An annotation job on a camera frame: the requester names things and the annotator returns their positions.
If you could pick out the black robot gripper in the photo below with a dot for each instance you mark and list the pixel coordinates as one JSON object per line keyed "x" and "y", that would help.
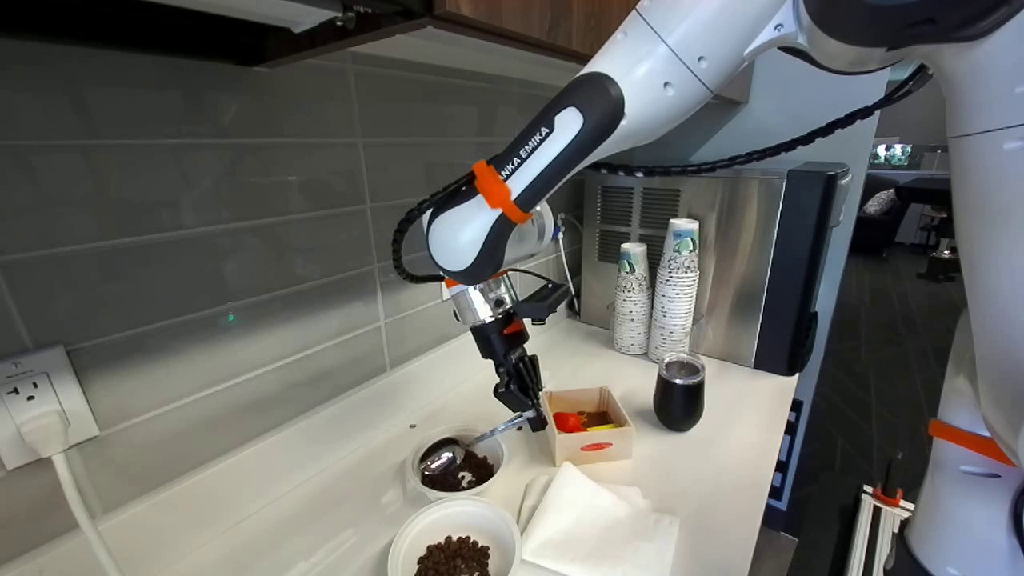
{"x": 499, "y": 336}

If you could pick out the white bowl of coffee beans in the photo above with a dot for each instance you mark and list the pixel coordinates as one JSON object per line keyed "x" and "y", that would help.
{"x": 454, "y": 517}

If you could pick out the tall patterned paper cup stack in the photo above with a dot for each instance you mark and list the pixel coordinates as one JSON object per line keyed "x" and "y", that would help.
{"x": 676, "y": 290}

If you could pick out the red toy tomato piece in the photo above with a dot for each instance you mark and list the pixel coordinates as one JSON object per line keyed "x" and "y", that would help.
{"x": 572, "y": 420}

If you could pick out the short patterned paper cup stack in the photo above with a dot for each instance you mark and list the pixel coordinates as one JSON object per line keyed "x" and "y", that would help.
{"x": 632, "y": 303}

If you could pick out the silver metal spoon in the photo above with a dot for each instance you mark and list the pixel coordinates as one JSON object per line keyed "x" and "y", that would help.
{"x": 450, "y": 452}

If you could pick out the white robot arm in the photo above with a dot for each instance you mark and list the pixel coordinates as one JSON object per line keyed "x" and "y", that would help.
{"x": 660, "y": 64}

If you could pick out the small wooden toy box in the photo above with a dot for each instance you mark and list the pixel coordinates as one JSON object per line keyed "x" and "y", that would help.
{"x": 589, "y": 445}

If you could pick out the white paper napkin stack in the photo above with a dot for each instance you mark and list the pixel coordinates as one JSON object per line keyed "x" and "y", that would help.
{"x": 589, "y": 528}

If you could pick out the stainless steel appliance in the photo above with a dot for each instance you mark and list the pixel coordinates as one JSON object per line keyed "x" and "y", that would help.
{"x": 759, "y": 249}

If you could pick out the white stand with orange clips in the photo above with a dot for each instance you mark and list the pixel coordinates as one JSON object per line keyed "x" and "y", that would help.
{"x": 881, "y": 513}

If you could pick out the coffee beans in near bowl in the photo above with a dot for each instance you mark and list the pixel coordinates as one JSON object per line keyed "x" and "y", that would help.
{"x": 454, "y": 557}

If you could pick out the white wall outlet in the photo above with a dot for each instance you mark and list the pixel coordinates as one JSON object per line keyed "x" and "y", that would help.
{"x": 38, "y": 384}

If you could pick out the white bowl with spoon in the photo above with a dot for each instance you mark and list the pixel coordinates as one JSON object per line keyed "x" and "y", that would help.
{"x": 489, "y": 449}

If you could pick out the black insulated tumbler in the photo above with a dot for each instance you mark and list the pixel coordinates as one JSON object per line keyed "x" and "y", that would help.
{"x": 679, "y": 395}

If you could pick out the coffee beans in spoon bowl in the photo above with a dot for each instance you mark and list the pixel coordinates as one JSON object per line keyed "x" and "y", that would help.
{"x": 476, "y": 472}

